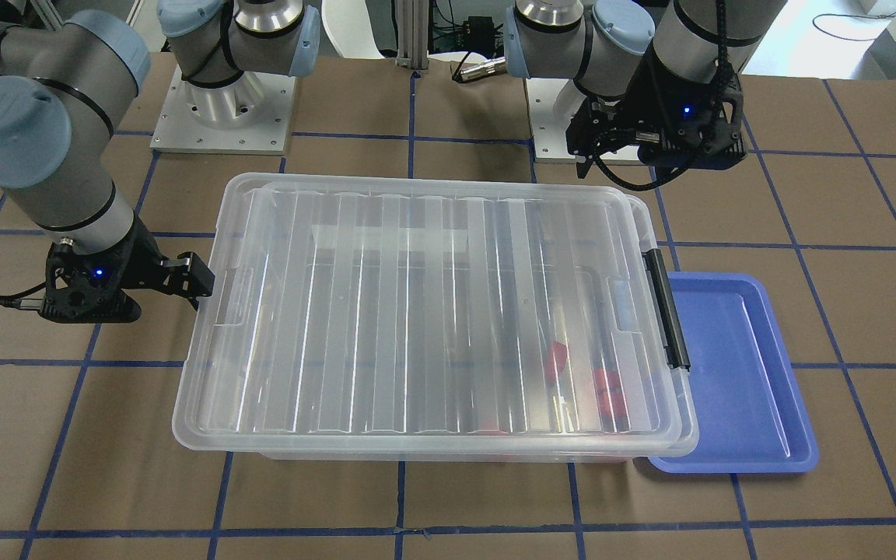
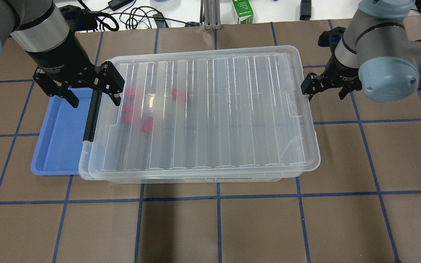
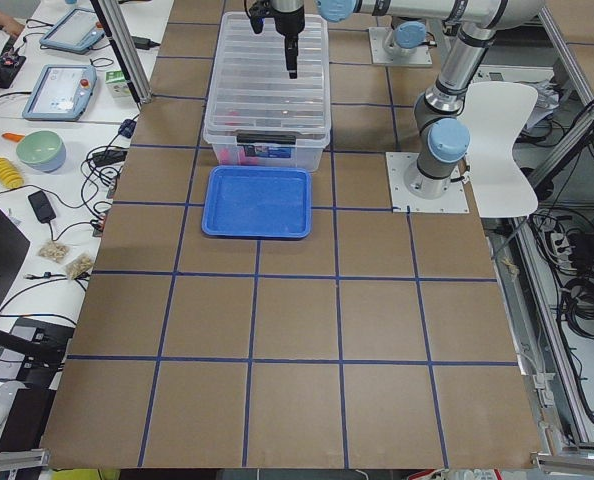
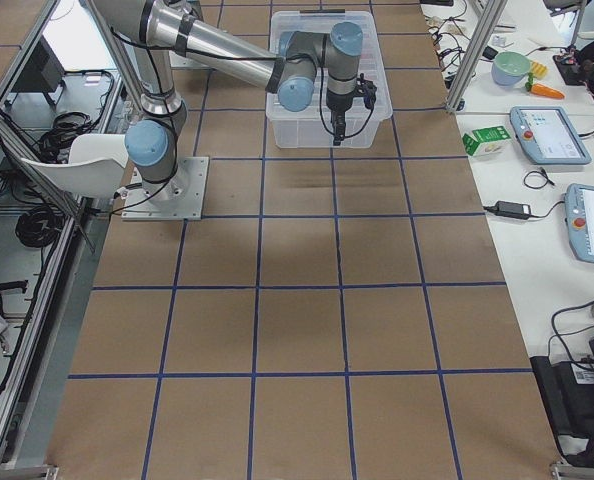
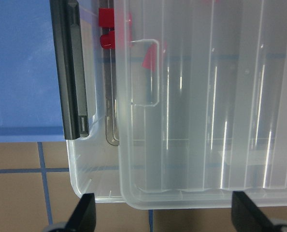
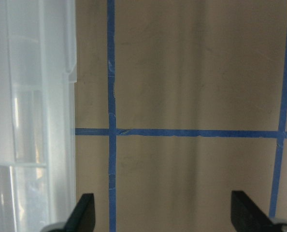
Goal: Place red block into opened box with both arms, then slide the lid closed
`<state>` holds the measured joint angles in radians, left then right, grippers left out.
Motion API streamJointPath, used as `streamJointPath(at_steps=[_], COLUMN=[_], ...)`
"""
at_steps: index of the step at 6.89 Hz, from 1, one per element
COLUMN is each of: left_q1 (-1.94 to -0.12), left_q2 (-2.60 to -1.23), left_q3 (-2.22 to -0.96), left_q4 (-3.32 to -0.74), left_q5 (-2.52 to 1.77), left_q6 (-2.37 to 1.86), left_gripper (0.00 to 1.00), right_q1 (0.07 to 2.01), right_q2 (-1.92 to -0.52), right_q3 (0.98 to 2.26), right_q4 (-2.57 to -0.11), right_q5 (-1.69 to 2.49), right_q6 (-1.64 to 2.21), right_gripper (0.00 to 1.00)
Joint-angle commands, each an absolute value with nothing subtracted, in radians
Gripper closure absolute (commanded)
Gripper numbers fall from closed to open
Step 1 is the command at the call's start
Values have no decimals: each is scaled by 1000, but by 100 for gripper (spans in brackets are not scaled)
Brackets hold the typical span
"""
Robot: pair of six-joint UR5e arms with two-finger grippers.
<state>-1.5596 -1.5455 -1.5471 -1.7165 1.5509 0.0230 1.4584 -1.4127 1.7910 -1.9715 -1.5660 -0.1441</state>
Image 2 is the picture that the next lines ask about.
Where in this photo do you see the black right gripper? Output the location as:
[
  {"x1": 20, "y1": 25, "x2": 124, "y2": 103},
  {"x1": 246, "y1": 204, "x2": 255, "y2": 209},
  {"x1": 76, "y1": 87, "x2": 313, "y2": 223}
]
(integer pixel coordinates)
[{"x1": 301, "y1": 55, "x2": 363, "y2": 102}]

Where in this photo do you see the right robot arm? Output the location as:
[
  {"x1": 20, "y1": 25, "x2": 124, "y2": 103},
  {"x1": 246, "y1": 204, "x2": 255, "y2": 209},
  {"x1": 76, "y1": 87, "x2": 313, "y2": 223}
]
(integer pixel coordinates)
[{"x1": 301, "y1": 0, "x2": 421, "y2": 103}]

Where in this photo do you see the clear plastic box lid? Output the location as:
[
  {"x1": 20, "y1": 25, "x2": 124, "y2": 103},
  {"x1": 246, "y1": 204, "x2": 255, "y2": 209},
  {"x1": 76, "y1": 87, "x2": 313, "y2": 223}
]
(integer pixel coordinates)
[{"x1": 87, "y1": 45, "x2": 321, "y2": 182}]

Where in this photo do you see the aluminium frame post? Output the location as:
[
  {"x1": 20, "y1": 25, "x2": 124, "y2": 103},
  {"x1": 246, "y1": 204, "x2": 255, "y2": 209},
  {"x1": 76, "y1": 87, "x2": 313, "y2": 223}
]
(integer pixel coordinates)
[{"x1": 200, "y1": 0, "x2": 222, "y2": 30}]

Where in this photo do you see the clear plastic storage box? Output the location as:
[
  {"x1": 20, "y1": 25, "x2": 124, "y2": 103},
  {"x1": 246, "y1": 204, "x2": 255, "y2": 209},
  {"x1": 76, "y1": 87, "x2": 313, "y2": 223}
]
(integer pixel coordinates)
[{"x1": 78, "y1": 55, "x2": 306, "y2": 184}]

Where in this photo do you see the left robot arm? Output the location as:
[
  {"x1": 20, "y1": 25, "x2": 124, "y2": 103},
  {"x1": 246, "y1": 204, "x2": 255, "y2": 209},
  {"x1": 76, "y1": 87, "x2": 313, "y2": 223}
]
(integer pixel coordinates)
[{"x1": 0, "y1": 0, "x2": 125, "y2": 108}]

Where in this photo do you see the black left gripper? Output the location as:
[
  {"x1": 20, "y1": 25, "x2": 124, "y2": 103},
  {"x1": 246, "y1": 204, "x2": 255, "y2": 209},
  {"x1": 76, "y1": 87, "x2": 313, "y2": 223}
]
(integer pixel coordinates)
[{"x1": 32, "y1": 37, "x2": 125, "y2": 108}]

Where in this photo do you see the black power adapter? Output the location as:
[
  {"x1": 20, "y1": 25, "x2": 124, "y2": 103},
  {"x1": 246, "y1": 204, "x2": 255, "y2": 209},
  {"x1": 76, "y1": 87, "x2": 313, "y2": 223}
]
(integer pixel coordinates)
[{"x1": 107, "y1": 0, "x2": 135, "y2": 11}]

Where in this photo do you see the blue plastic tray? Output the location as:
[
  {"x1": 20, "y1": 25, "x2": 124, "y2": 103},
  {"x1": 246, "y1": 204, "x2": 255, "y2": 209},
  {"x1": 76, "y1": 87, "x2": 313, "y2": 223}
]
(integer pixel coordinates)
[{"x1": 31, "y1": 88, "x2": 92, "y2": 175}]

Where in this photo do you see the green white carton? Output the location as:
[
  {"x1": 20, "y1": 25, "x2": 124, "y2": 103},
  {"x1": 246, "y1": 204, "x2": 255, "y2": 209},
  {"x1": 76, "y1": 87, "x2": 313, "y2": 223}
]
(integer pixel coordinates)
[{"x1": 232, "y1": 0, "x2": 254, "y2": 24}]

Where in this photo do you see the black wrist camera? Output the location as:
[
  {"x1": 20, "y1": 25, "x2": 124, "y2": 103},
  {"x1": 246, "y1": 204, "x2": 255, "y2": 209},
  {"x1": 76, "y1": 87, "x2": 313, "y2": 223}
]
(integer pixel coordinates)
[{"x1": 317, "y1": 27, "x2": 346, "y2": 49}]

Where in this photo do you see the black box handle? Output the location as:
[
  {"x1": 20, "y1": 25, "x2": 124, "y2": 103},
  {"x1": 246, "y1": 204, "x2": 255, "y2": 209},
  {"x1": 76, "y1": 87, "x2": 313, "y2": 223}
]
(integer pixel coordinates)
[{"x1": 83, "y1": 90, "x2": 102, "y2": 142}]

